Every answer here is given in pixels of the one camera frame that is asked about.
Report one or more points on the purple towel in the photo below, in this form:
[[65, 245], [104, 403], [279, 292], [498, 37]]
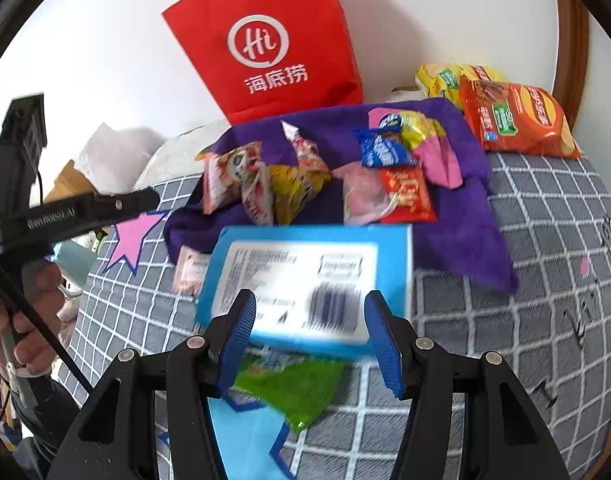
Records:
[[460, 220]]

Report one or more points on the red paper bag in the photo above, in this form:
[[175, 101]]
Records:
[[265, 10]]

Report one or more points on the pale pink snack packet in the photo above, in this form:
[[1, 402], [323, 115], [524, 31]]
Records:
[[190, 270]]

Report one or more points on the person's left forearm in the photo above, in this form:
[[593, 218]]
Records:
[[40, 405]]

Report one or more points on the yellow chips bag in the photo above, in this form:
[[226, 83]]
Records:
[[445, 80]]

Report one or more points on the pink peach snack packet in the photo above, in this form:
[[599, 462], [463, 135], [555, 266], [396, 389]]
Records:
[[360, 195]]

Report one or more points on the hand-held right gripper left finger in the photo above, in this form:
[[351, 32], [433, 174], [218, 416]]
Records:
[[238, 340]]

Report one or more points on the blue star sticker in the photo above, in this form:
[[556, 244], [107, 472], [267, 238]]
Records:
[[245, 435]]

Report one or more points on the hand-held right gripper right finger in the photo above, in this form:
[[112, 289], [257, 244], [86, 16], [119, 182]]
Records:
[[385, 345]]

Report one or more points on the brown wooden door frame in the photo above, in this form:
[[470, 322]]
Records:
[[573, 60]]

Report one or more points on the person's left hand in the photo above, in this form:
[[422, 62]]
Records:
[[35, 290]]

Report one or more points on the long pink snack packet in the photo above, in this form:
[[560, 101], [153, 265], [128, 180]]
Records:
[[308, 152]]

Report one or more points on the yellow triangular snack packet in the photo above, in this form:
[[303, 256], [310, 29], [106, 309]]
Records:
[[295, 190]]

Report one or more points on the grey checked cloth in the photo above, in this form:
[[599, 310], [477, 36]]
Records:
[[535, 240]]

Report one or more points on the small blue snack packet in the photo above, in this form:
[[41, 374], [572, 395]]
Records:
[[383, 152]]

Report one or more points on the green snack packet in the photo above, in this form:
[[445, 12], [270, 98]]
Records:
[[295, 390]]

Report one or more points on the blue box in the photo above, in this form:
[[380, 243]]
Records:
[[285, 270]]

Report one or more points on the yellow pink snack packet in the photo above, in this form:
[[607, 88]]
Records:
[[435, 160]]

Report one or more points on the red white snack packet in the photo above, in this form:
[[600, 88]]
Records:
[[258, 200]]

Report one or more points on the small red snack packet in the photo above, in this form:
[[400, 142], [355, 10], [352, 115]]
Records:
[[410, 195]]

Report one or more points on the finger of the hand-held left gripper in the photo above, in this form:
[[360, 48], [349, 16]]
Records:
[[130, 202]]

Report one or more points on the white plastic shopping bag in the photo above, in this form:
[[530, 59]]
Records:
[[120, 145]]

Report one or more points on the orange chips bag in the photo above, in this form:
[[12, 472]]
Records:
[[520, 120]]

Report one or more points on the pink star sticker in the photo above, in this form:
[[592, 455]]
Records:
[[130, 240]]

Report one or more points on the pink panda snack packet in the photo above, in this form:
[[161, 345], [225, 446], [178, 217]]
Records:
[[225, 175]]

